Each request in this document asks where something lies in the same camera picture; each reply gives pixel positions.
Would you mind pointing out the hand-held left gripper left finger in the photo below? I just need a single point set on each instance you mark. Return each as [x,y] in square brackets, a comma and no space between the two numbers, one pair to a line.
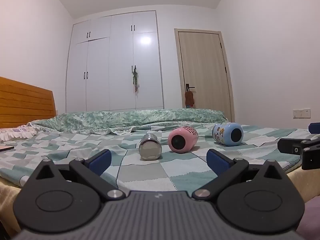
[101,162]

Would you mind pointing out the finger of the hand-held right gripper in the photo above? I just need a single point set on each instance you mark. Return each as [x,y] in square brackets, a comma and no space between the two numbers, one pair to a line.
[290,147]
[314,127]

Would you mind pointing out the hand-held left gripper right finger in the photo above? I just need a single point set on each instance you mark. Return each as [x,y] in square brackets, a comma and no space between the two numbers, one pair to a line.
[217,162]

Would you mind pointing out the blue cartoon print cup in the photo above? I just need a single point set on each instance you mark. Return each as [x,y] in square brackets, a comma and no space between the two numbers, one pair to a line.
[225,133]

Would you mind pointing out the pink cup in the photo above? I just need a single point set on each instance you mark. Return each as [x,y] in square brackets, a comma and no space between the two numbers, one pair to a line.
[181,140]

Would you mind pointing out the stainless steel cup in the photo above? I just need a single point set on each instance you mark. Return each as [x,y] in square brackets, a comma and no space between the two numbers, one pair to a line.
[150,148]

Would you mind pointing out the green checkered bed sheet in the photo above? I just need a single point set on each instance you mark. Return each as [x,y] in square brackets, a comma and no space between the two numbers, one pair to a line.
[75,150]

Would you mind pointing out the yellow mattress cover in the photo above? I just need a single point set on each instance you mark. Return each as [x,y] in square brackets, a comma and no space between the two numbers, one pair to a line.
[296,177]

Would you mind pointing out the green floral quilt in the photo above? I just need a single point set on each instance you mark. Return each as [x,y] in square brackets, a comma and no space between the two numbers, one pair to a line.
[112,120]

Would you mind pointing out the purple cloth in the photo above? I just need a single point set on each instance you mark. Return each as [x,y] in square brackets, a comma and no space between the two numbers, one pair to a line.
[311,220]

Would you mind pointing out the green hanging ornament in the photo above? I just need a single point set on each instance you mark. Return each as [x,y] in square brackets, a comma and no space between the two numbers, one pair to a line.
[135,80]

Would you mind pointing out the frilled floral pillow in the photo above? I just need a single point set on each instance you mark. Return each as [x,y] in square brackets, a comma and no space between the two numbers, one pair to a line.
[15,132]

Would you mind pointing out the dark flat phone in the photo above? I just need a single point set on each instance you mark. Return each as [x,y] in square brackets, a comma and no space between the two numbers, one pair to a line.
[6,148]

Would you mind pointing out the orange wooden headboard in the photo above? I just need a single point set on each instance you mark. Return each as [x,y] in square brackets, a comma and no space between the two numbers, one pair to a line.
[25,102]

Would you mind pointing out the light wooden door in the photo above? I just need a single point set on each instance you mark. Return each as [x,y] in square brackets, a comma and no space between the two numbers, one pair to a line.
[202,65]

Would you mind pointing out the white wardrobe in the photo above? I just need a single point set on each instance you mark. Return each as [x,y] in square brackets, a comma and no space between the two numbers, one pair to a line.
[112,62]

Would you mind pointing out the white wall socket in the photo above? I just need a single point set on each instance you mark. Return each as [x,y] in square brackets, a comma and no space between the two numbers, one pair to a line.
[301,113]

